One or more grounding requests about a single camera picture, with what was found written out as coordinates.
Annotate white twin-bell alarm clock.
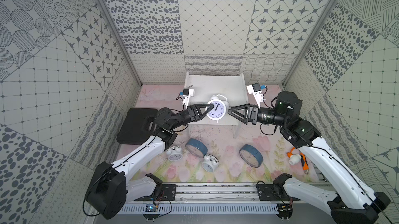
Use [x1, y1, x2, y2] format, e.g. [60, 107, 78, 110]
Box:
[202, 154, 219, 173]
[207, 94, 229, 122]
[166, 146, 183, 162]

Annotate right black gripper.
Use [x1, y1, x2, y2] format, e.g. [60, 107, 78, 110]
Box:
[228, 103, 288, 127]

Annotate blue round alarm clock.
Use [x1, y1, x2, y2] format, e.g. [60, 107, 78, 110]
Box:
[186, 138, 208, 158]
[239, 145, 264, 168]

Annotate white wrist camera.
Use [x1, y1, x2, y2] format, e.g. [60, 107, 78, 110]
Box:
[246, 83, 267, 108]
[177, 88, 194, 109]

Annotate blue round alarm clock right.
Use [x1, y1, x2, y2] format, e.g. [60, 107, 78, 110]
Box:
[239, 145, 264, 168]

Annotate orange handled pliers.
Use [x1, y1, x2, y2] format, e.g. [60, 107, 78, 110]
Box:
[286, 148, 309, 175]

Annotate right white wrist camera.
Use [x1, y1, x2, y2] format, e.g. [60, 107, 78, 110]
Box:
[246, 83, 267, 108]

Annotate white perforated cable duct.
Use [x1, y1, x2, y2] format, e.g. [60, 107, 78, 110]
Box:
[119, 203, 278, 214]

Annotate blue round alarm clock left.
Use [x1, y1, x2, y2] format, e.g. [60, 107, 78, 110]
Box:
[186, 138, 208, 158]

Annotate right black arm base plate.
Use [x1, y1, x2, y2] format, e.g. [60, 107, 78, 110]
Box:
[256, 182, 299, 202]

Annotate black plastic tool case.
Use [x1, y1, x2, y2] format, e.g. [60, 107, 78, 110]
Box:
[116, 108, 158, 145]

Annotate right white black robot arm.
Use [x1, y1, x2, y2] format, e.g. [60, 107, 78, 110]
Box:
[228, 92, 391, 224]

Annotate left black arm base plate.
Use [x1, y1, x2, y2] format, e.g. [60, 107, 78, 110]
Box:
[136, 184, 177, 202]

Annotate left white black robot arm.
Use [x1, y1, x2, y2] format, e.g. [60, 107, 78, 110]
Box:
[84, 103, 214, 219]

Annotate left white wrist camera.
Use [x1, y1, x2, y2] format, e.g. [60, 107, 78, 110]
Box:
[177, 88, 194, 109]

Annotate aluminium mounting rail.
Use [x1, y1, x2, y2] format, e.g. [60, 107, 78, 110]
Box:
[93, 182, 344, 205]

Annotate white two-tier shelf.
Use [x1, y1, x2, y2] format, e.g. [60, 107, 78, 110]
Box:
[185, 72, 248, 138]

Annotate white plastic fitting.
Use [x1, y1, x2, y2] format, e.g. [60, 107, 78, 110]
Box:
[287, 153, 302, 166]

